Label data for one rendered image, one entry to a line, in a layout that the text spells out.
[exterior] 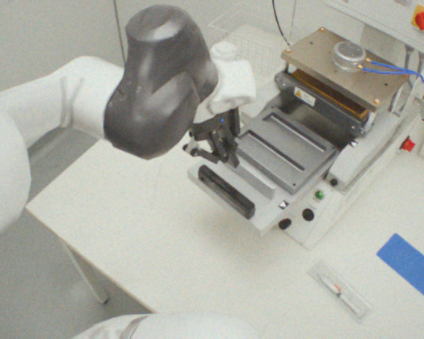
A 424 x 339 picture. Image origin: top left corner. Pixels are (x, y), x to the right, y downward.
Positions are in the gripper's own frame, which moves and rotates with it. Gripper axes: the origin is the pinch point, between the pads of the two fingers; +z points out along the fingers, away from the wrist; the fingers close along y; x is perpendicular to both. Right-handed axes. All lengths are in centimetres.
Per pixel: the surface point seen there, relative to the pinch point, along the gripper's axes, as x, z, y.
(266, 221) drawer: 11.0, 11.0, 4.7
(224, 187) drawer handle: 0.8, 6.7, 4.6
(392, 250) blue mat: 36, 41, -12
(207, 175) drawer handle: -4.0, 6.9, 4.6
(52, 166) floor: -125, 102, 36
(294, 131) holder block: 1.2, 18.7, -17.9
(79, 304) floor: -51, 88, 72
